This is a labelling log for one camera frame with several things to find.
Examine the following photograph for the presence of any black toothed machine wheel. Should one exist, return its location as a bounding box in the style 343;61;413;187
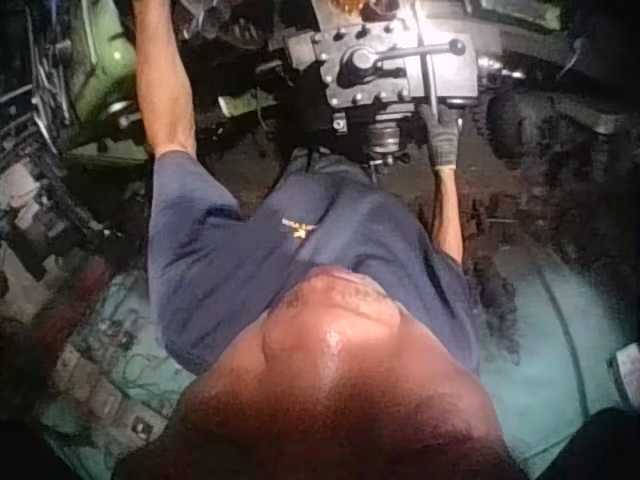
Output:
478;92;624;154

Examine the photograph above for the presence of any white box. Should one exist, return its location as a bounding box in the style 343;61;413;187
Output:
606;342;640;407

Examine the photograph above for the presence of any dark metal rod handle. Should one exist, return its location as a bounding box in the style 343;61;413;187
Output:
421;55;442;117

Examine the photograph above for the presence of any heap of tools and cables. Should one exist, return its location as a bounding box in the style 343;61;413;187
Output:
0;0;109;301

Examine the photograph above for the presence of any person's right hand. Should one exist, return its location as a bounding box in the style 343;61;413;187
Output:
418;102;462;170

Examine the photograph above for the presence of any green machine body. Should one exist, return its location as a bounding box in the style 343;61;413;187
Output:
63;0;151;164

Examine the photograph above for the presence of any round metal machine hub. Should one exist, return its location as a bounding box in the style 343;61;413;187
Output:
363;123;402;157

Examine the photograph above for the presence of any black cable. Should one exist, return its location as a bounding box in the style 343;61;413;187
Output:
535;269;594;419

